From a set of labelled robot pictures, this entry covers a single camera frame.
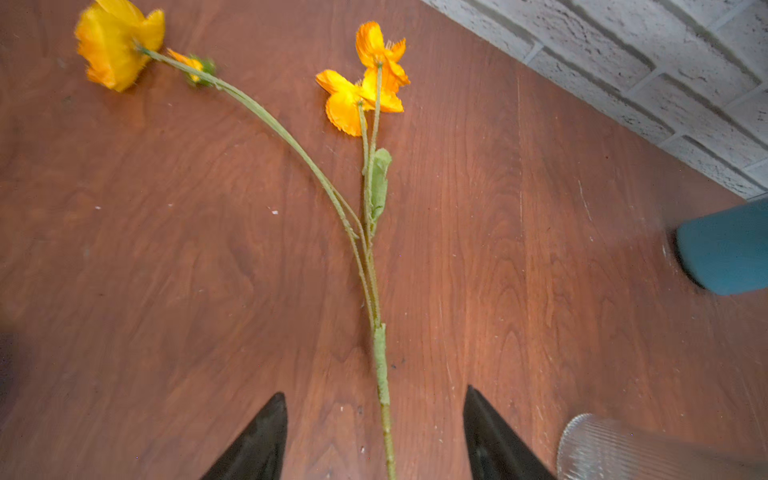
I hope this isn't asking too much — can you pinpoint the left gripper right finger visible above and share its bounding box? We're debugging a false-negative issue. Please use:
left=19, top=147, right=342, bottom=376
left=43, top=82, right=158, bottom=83
left=463, top=385, right=556, bottom=480

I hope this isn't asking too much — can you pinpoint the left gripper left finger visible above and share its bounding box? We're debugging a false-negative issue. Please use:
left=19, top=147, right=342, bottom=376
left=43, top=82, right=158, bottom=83
left=201, top=392, right=288, bottom=480

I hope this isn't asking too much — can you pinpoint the clear ribbed glass vase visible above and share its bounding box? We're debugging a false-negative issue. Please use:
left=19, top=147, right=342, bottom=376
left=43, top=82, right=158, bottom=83
left=556, top=414, right=767, bottom=479

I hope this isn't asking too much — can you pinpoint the blue ceramic vase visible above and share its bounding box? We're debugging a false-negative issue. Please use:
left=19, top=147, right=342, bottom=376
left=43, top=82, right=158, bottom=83
left=675, top=199, right=767, bottom=296

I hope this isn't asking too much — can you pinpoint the orange small flower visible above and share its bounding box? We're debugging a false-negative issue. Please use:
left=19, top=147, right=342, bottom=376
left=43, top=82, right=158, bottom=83
left=73, top=0, right=412, bottom=480

